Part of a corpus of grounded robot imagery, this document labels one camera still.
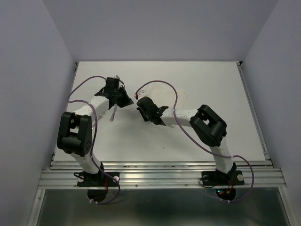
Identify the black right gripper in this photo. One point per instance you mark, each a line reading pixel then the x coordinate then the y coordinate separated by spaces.
pixel 145 117

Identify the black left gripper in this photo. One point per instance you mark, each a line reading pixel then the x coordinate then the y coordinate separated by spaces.
pixel 127 101

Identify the white cloth napkin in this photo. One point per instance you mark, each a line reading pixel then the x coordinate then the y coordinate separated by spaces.
pixel 163 95

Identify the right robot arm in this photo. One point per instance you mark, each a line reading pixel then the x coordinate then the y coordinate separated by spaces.
pixel 209 127

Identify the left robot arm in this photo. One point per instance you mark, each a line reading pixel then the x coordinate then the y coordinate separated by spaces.
pixel 78 130

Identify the silver table knife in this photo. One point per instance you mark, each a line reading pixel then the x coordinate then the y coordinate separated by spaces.
pixel 113 113

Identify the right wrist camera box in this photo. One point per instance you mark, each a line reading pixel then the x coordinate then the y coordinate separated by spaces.
pixel 140 94

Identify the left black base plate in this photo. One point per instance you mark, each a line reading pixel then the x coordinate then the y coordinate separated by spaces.
pixel 94 180

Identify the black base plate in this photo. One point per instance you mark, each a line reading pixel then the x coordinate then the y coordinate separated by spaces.
pixel 94 180
pixel 216 178

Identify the aluminium front rail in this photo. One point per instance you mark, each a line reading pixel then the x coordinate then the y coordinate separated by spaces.
pixel 148 175

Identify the aluminium rail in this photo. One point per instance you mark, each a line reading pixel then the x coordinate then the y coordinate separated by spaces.
pixel 148 175
pixel 254 115

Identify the aluminium right side rail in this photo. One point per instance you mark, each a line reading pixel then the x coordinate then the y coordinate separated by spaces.
pixel 254 115

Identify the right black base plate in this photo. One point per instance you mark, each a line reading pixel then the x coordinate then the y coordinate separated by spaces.
pixel 216 178

